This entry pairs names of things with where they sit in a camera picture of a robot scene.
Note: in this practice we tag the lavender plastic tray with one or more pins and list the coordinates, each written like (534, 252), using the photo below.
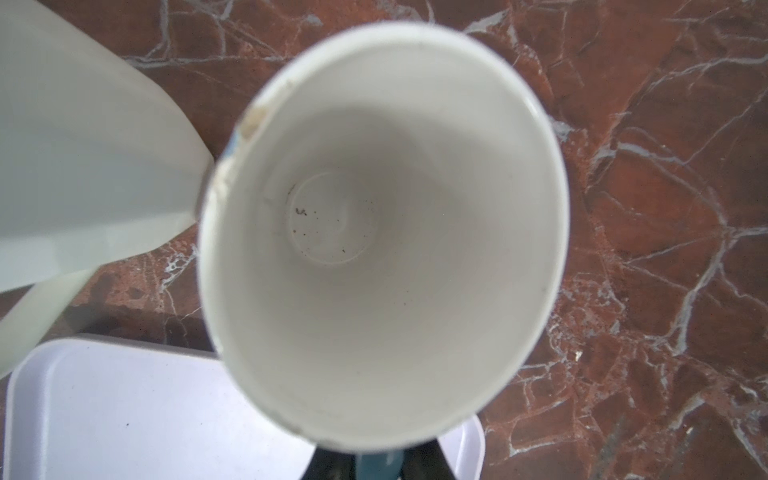
(83, 408)

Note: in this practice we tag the white faceted mug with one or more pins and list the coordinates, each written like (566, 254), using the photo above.
(98, 164)

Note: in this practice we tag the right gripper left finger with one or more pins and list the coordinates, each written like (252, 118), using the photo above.
(330, 465)

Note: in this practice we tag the blue dotted square mug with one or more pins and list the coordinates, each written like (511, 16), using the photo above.
(383, 239)

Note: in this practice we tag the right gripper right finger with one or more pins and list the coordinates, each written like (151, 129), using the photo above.
(426, 461)

